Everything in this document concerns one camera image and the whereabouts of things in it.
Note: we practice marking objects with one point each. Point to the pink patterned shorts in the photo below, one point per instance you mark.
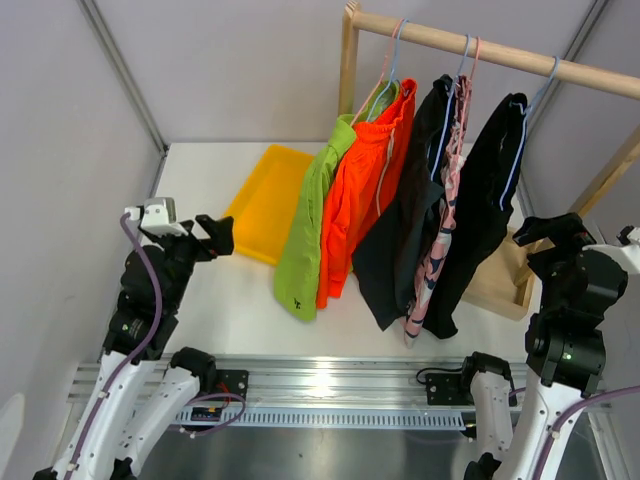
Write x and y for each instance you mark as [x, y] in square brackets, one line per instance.
[451, 162]

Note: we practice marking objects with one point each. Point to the yellow plastic tray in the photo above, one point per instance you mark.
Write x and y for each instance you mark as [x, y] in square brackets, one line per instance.
[264, 207]

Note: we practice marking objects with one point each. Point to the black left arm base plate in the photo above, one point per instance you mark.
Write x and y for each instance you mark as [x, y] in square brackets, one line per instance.
[233, 381]

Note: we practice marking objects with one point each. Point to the wooden tray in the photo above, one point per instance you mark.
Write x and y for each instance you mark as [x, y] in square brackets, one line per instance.
[493, 286]

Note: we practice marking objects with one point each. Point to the blue wire hanger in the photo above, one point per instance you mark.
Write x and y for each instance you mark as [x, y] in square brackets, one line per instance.
[526, 112]
[434, 152]
[389, 89]

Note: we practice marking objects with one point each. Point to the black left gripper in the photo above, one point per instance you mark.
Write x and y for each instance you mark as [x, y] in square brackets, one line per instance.
[221, 240]

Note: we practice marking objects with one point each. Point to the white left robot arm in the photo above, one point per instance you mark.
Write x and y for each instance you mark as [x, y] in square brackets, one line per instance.
[113, 438]

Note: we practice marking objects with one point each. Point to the black shorts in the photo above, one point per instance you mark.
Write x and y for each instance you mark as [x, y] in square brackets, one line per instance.
[480, 224]

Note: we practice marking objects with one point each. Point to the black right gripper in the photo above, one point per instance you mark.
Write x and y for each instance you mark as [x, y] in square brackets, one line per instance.
[566, 229]

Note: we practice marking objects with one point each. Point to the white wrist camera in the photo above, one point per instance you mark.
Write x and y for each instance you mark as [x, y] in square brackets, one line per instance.
[157, 217]
[622, 245]

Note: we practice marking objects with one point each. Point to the wooden clothes rack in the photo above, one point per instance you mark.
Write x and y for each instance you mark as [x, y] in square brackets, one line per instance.
[354, 21]

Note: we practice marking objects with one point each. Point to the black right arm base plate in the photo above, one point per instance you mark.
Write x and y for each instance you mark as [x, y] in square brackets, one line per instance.
[444, 386]

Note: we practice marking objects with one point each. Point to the orange shorts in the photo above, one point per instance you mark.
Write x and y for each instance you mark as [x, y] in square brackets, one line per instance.
[365, 183]

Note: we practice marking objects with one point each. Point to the lime green shorts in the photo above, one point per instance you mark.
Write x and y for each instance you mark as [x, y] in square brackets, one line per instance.
[296, 277]

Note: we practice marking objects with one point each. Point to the aluminium mounting rail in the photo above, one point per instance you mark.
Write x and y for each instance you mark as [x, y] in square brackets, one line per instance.
[348, 393]

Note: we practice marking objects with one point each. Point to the dark navy shorts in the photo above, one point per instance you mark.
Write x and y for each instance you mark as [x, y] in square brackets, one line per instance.
[386, 260]

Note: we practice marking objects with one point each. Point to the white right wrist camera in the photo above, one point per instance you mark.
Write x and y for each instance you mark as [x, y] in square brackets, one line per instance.
[622, 245]

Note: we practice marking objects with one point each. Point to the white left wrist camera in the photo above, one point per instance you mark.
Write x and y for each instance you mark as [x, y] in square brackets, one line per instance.
[157, 217]

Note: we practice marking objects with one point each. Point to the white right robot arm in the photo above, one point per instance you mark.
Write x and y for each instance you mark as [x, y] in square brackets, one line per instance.
[565, 349]

